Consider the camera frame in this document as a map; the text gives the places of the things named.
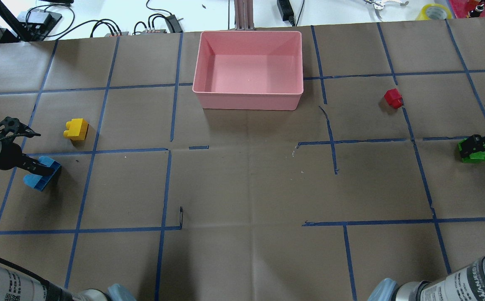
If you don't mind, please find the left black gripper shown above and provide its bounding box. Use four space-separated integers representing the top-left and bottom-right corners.
0 143 59 176

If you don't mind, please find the green toy block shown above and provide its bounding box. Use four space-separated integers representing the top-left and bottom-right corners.
458 137 485 163

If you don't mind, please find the blue toy block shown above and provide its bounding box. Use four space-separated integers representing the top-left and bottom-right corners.
23 156 62 191

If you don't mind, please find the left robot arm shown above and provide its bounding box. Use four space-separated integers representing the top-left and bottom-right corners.
0 258 136 301

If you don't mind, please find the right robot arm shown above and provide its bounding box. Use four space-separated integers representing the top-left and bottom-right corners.
368 135 485 301

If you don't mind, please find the pink plastic box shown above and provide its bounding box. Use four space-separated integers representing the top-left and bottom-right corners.
192 31 304 111

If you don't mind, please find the yellow toy block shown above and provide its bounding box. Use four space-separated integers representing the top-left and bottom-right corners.
63 118 89 141

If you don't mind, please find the red toy block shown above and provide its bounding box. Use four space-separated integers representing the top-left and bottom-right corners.
384 88 403 110

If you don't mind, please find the red plastic tray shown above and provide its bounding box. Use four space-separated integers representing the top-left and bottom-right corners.
449 0 485 19

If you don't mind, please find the yellow tape roll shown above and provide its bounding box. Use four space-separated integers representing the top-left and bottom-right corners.
415 3 452 20

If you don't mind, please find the black usb hub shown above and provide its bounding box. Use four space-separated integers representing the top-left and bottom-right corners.
165 15 184 33

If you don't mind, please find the black power adapter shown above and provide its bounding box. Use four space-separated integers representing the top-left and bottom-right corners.
276 0 295 26

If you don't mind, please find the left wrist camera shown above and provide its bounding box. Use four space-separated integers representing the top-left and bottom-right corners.
0 116 40 145

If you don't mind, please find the aluminium frame post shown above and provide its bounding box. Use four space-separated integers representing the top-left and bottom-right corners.
234 0 255 31

